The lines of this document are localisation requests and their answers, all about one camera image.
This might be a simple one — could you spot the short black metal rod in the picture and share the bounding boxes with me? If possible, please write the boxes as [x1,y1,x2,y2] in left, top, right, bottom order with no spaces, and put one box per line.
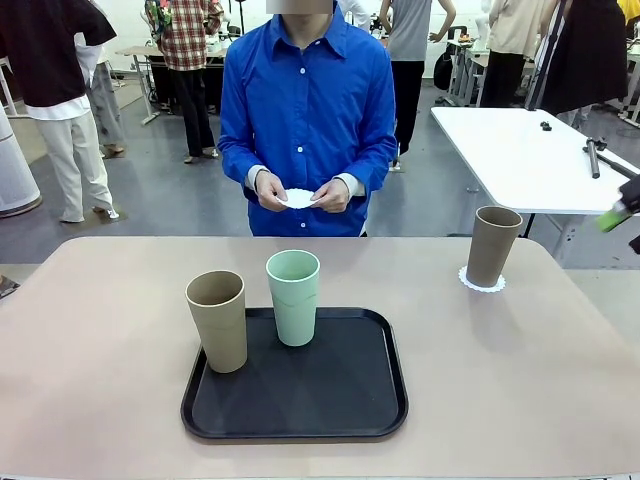
[582,138,609,180]

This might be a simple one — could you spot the wooden background desk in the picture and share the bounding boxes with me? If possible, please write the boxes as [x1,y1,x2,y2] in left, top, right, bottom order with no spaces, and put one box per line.
[115,45,231,126]

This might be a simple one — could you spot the tan cup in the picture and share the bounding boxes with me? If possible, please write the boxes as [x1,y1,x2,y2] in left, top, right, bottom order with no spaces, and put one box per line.
[185,270,249,375]
[466,205,524,288]

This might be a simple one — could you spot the person's right hand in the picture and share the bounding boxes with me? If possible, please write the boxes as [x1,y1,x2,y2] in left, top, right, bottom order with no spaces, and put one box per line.
[254,172,292,211]

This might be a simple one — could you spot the bystander in black clothes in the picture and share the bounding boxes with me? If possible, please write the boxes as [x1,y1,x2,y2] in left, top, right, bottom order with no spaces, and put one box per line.
[542,0,630,117]

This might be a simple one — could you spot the mint green cup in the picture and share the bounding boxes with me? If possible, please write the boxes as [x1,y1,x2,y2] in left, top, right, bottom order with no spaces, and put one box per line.
[265,249,321,348]

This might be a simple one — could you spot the long black bar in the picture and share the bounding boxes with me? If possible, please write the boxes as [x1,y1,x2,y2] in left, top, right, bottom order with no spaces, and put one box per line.
[597,152,640,180]

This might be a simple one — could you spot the person's left forearm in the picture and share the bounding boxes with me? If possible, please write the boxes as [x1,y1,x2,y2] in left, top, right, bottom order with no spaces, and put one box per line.
[333,144,399,199]

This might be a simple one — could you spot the white folding table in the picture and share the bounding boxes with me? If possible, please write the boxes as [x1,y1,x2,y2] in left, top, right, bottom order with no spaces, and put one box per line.
[430,106,640,217]

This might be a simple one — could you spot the white lace paper coaster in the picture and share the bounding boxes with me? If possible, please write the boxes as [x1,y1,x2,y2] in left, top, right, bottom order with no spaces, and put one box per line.
[276,187,321,210]
[458,264,508,296]

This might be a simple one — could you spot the bystander grey shirt black trousers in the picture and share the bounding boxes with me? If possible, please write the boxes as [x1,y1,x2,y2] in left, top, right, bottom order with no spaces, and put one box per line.
[378,0,457,171]

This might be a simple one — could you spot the person's right forearm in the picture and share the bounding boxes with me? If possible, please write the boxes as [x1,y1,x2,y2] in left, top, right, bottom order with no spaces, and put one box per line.
[219,144,270,194]

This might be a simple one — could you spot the bystander in grey trousers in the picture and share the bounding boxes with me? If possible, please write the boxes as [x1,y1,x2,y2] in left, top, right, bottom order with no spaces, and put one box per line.
[74,29,126,159]

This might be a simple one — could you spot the person's left hand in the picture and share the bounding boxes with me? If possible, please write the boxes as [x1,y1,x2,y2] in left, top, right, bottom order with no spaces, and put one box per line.
[309,179,350,214]

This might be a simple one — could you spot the bystander in plaid shirt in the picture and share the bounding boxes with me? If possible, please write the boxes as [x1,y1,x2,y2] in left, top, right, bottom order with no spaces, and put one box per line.
[144,0,225,165]

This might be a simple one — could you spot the black slanted pole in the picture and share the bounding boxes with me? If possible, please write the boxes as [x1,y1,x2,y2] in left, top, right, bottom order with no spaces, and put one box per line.
[524,0,571,111]

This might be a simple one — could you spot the person in blue shirt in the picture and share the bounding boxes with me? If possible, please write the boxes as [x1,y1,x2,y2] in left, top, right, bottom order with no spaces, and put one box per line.
[218,0,399,238]

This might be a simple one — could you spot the black plastic tray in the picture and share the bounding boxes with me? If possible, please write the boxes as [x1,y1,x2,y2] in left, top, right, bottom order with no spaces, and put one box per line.
[180,306,410,441]

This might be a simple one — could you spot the bystander black top white trousers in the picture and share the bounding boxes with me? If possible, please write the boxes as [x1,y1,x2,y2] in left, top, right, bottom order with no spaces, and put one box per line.
[0,0,121,224]

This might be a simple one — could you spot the black backpack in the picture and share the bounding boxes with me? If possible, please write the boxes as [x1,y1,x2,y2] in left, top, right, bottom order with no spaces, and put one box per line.
[432,49,454,92]

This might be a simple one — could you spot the bystander beige top black trousers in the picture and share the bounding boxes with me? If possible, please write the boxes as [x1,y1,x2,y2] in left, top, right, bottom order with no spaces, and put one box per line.
[479,0,557,109]

